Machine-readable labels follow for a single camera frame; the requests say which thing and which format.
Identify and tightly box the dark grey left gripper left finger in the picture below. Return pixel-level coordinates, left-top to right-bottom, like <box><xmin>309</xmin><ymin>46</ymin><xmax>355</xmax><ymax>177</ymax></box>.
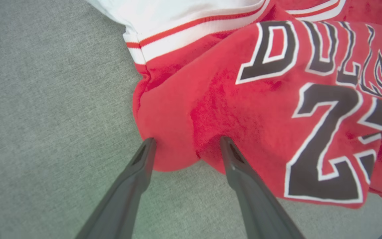
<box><xmin>75</xmin><ymin>138</ymin><xmax>157</xmax><ymax>239</ymax></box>

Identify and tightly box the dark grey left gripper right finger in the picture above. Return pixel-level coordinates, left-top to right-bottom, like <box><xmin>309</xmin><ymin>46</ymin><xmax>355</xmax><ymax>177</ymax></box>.
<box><xmin>220</xmin><ymin>136</ymin><xmax>306</xmax><ymax>239</ymax></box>

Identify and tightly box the red and white basketball jersey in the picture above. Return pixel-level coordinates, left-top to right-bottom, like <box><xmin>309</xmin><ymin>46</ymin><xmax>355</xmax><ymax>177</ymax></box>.
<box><xmin>87</xmin><ymin>0</ymin><xmax>382</xmax><ymax>209</ymax></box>

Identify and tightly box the grey fabric sofa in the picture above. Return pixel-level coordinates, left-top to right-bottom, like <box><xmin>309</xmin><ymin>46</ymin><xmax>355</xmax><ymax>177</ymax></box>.
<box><xmin>0</xmin><ymin>0</ymin><xmax>382</xmax><ymax>239</ymax></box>

